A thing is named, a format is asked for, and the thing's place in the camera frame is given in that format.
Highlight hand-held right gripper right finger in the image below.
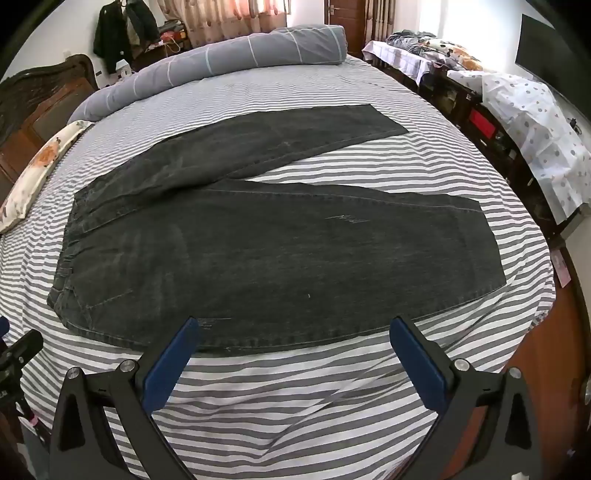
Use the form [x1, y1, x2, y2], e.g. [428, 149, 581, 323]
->
[389, 316, 544, 480]

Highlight dark wooden headboard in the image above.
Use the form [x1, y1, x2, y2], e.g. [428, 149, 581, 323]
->
[0, 54, 100, 199]

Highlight grey white striped bed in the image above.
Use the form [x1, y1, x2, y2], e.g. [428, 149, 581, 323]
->
[0, 51, 557, 480]

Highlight cluttered bedside table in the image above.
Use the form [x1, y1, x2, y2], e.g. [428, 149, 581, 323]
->
[117, 28, 190, 77]

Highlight brown wooden door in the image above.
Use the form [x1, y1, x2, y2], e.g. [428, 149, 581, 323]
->
[330, 0, 368, 56]

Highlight pink patterned curtain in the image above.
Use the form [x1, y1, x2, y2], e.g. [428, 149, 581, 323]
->
[157, 0, 289, 47]

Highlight black denim pants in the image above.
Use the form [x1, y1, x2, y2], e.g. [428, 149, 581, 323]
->
[47, 104, 508, 356]

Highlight hanging dark jacket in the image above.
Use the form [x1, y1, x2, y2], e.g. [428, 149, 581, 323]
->
[93, 0, 160, 75]

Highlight brown wooden footboard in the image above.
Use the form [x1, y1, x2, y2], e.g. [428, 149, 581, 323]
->
[443, 240, 591, 480]

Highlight dark wooden cabinet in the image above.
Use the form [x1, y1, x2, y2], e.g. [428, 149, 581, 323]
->
[369, 51, 559, 236]

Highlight floral pillow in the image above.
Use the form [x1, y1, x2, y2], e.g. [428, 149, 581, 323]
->
[0, 120, 95, 234]

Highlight black television screen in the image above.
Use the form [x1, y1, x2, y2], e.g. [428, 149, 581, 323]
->
[515, 14, 591, 112]

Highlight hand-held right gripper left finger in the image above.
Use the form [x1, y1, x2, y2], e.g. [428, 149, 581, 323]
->
[48, 316, 204, 480]

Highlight patterned clothes pile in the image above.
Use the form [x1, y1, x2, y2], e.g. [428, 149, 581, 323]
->
[362, 30, 490, 86]

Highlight grey rolled duvet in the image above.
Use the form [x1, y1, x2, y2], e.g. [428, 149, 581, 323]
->
[67, 24, 348, 124]

